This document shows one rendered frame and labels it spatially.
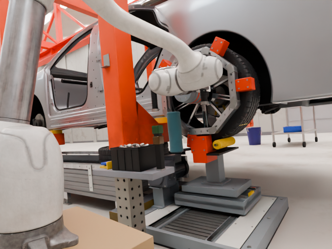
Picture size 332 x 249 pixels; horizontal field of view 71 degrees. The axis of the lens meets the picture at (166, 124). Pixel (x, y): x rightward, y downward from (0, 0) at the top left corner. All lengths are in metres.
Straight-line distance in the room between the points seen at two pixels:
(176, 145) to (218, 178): 0.40
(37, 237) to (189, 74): 0.65
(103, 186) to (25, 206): 1.41
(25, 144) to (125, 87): 1.15
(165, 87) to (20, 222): 0.62
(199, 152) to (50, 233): 1.08
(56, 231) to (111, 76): 1.22
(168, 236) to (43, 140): 0.95
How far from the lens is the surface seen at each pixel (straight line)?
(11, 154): 0.58
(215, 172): 1.68
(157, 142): 1.08
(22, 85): 0.80
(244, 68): 1.51
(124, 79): 1.66
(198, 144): 1.51
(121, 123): 1.60
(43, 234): 0.62
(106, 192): 1.95
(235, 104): 1.41
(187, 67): 0.85
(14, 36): 0.84
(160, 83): 0.91
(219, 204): 1.58
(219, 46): 1.50
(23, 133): 0.60
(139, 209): 1.30
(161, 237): 1.42
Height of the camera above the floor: 0.65
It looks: level
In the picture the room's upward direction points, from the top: 5 degrees counter-clockwise
